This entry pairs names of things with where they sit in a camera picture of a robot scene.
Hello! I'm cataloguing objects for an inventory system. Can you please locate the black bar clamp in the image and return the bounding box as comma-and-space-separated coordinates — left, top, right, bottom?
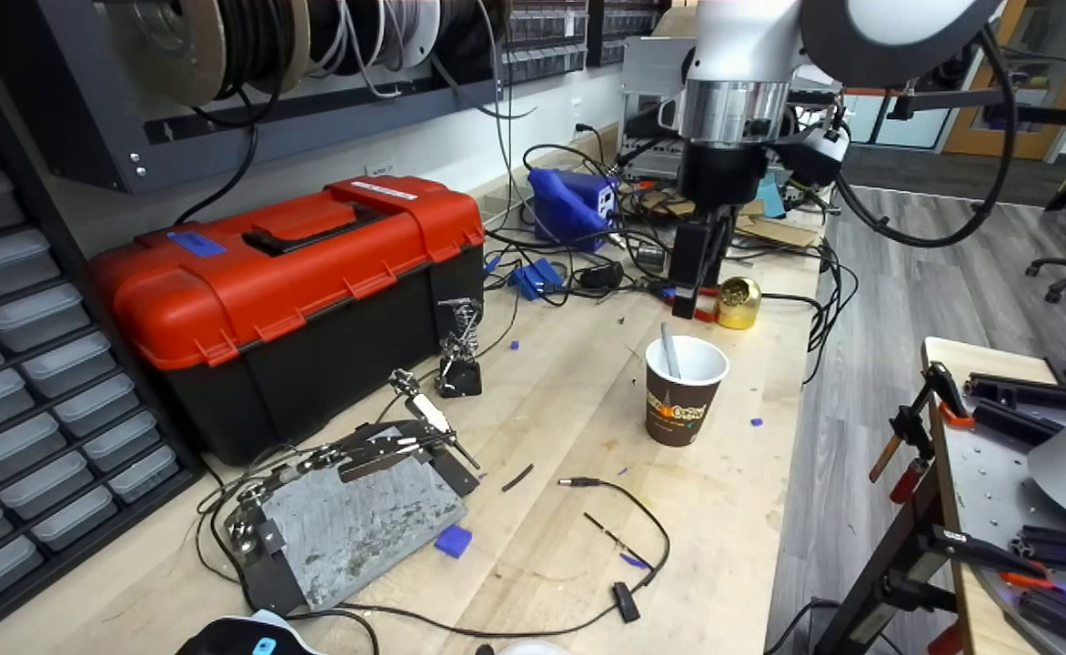
1001, 521, 1066, 651
866, 359, 980, 486
965, 370, 1066, 447

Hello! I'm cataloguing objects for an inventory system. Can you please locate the dark wire spool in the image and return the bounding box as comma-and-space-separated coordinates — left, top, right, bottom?
214, 0, 299, 96
432, 0, 509, 83
110, 0, 232, 110

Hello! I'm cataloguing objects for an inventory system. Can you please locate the thin black probe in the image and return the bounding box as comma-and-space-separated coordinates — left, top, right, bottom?
578, 506, 656, 573

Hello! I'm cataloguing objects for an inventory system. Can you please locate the black horizontal bar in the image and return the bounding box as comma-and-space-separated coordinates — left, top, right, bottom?
875, 83, 1066, 133

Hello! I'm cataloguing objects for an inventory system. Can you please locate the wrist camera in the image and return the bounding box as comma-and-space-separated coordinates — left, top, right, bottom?
779, 115, 854, 188

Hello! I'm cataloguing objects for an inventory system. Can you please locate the brown cardboard piece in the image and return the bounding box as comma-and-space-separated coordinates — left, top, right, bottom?
735, 197, 825, 256

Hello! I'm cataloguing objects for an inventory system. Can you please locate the red black toolbox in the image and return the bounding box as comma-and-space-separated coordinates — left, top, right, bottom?
86, 174, 487, 470

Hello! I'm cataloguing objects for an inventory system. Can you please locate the blue soldering station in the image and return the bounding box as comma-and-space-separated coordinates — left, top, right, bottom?
524, 164, 621, 256

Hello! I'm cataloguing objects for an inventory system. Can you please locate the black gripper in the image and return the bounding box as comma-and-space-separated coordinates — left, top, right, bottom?
670, 140, 767, 321

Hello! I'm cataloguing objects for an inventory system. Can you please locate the small blue block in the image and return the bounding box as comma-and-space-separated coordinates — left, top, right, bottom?
432, 521, 476, 564

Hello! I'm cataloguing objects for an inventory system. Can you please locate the grey metal spool rack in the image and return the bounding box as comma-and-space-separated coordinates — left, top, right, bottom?
0, 0, 524, 197

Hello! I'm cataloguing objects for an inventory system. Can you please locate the white wire spool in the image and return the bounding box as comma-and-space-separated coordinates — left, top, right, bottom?
347, 0, 444, 77

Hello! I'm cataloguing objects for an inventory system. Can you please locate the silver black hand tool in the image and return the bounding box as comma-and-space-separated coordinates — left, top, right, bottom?
387, 369, 487, 478

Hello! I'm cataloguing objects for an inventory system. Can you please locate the small blue device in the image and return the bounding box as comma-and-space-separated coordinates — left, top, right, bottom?
509, 256, 568, 303

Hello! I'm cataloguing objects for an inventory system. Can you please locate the grey small parts drawer cabinet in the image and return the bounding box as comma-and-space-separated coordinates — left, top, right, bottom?
0, 69, 199, 651

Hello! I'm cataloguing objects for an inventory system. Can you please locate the small black adapter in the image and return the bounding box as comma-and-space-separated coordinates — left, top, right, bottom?
575, 259, 627, 298

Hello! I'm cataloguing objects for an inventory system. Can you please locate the white black marker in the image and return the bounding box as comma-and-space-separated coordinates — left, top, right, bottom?
656, 321, 686, 379

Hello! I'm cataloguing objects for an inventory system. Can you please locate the black helping hand stand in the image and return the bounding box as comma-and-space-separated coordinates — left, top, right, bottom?
432, 295, 487, 400

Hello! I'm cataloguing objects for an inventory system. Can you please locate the brown paper cup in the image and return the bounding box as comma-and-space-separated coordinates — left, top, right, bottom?
641, 332, 735, 452

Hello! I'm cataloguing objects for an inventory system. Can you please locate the thin black cable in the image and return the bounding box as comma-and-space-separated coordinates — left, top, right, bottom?
334, 472, 678, 643

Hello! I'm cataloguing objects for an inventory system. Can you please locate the wooden side table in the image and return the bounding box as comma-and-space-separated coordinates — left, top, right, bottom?
815, 333, 1066, 655

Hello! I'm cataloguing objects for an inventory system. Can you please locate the cyan plastic object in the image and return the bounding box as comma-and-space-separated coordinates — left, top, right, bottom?
757, 168, 794, 223

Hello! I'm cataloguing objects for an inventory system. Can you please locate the grey electronic board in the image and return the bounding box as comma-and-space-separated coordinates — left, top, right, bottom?
219, 417, 484, 615

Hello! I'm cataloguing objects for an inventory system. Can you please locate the black rounded device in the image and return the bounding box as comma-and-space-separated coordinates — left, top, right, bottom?
174, 609, 318, 655

